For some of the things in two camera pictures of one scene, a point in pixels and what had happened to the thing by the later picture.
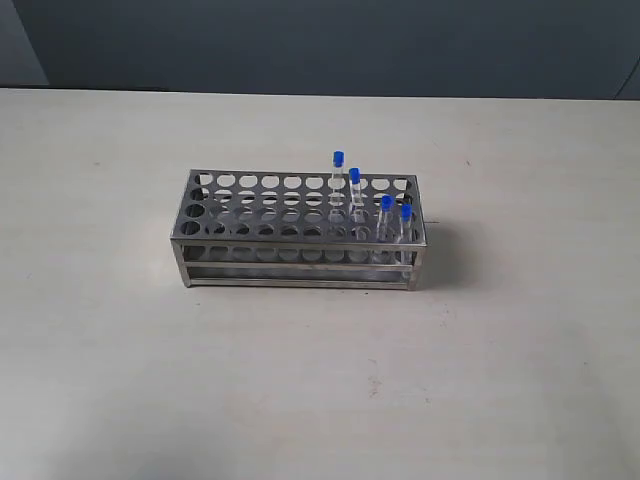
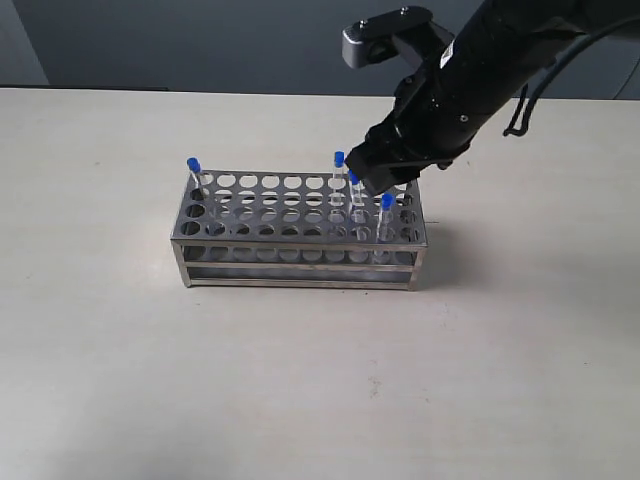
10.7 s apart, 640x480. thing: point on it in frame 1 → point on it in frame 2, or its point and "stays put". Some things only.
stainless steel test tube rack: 300,229 stays put
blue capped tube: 406,241 → 195,168
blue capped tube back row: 338,177 stays put
